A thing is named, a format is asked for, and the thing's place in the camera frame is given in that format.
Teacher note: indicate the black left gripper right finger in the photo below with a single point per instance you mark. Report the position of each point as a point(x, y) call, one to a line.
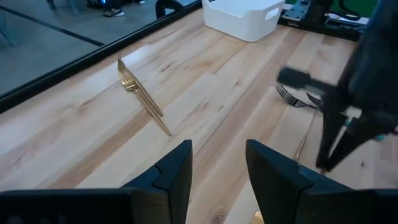
point(280, 186)

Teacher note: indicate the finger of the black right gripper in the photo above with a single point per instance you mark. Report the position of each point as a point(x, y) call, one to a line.
point(367, 130)
point(331, 124)

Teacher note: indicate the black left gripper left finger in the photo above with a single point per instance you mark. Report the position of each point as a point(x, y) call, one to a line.
point(174, 180)

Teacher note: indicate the gold fork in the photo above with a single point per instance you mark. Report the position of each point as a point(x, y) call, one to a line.
point(258, 219)
point(161, 124)
point(152, 104)
point(300, 149)

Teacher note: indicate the green board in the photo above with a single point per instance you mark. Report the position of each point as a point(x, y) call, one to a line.
point(367, 6)

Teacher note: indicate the white plastic bin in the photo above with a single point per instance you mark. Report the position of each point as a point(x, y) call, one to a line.
point(236, 21)

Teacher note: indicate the person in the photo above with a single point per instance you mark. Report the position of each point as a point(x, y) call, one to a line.
point(113, 12)

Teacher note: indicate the black aluminium table frame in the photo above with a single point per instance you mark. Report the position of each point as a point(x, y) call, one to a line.
point(62, 73)

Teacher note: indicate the black arched bracket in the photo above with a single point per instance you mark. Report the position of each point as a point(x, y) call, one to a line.
point(158, 7)

